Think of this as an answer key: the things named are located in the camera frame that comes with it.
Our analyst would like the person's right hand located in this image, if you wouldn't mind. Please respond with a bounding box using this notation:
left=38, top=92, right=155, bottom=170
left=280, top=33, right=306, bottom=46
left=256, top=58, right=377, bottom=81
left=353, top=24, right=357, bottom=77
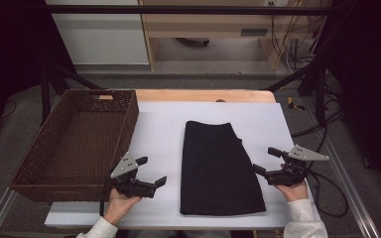
left=275, top=179, right=309, bottom=203

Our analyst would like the brown wicker basket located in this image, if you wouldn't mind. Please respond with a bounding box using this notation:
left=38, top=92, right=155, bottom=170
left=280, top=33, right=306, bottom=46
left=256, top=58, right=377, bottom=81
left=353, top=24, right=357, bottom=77
left=9, top=88, right=140, bottom=203

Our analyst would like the black horizontal bar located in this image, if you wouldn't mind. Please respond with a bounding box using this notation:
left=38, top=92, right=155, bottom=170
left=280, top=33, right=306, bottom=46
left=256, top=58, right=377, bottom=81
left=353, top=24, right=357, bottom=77
left=45, top=4, right=340, bottom=17

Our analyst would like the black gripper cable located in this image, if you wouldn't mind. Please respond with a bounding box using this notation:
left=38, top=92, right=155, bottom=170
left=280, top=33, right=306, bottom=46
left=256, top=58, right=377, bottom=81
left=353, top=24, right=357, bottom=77
left=98, top=178, right=114, bottom=218
left=306, top=164, right=350, bottom=218

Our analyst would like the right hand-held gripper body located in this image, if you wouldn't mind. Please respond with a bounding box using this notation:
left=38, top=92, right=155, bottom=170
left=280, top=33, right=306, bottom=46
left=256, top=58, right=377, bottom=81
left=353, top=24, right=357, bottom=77
left=265, top=144, right=330, bottom=186

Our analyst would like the white cabinet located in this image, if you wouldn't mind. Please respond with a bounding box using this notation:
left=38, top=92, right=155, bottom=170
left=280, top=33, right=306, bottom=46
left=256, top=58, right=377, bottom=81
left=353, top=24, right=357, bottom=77
left=45, top=0, right=150, bottom=65

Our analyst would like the bundle of cables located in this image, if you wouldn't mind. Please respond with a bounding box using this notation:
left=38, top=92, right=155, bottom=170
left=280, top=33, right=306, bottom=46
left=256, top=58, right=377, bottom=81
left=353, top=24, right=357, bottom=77
left=270, top=0, right=326, bottom=73

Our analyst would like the black curtain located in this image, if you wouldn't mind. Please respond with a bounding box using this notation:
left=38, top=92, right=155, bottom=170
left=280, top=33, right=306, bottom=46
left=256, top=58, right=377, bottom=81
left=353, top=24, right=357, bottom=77
left=321, top=0, right=381, bottom=194
left=0, top=0, right=77, bottom=147

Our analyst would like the black metal stand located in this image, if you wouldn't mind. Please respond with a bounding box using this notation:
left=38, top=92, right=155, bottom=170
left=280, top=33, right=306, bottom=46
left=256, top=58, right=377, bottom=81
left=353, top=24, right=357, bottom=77
left=40, top=61, right=104, bottom=127
left=261, top=49, right=331, bottom=131

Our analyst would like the light wooden desk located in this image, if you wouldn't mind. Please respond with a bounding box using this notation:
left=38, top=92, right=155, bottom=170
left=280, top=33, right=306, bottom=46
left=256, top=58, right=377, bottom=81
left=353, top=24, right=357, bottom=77
left=138, top=0, right=332, bottom=71

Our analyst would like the black cloth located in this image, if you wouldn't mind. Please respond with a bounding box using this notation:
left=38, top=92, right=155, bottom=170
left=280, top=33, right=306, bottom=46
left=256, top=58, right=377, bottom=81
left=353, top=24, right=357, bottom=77
left=180, top=120, right=267, bottom=217

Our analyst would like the person's left hand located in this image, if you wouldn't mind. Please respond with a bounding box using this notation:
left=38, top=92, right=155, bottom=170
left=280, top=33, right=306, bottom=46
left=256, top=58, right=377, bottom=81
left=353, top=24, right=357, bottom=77
left=103, top=187, right=143, bottom=226

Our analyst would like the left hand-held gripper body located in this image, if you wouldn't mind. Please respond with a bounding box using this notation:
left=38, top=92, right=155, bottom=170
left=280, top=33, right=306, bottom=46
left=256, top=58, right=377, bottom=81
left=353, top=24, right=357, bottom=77
left=109, top=152, right=157, bottom=199

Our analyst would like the yellow and black tape scrap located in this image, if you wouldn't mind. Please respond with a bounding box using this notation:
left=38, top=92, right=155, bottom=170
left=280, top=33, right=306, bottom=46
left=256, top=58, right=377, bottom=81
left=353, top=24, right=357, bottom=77
left=287, top=96, right=306, bottom=112

